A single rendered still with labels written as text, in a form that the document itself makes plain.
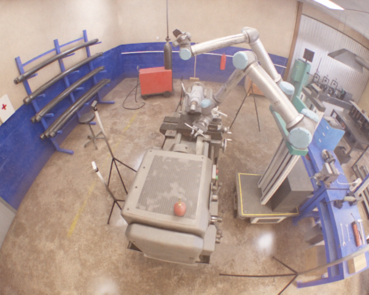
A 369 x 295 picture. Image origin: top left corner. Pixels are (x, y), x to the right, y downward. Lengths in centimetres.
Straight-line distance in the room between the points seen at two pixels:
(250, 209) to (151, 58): 541
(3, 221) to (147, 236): 316
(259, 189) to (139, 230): 182
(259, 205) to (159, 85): 375
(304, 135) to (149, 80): 407
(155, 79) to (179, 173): 372
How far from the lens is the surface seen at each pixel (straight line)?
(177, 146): 143
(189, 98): 230
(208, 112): 148
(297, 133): 108
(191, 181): 105
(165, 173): 109
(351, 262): 208
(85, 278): 254
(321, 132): 275
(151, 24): 594
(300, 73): 559
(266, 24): 582
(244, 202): 224
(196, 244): 97
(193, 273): 221
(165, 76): 458
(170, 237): 95
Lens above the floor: 221
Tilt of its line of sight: 44 degrees down
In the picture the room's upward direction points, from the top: 1 degrees clockwise
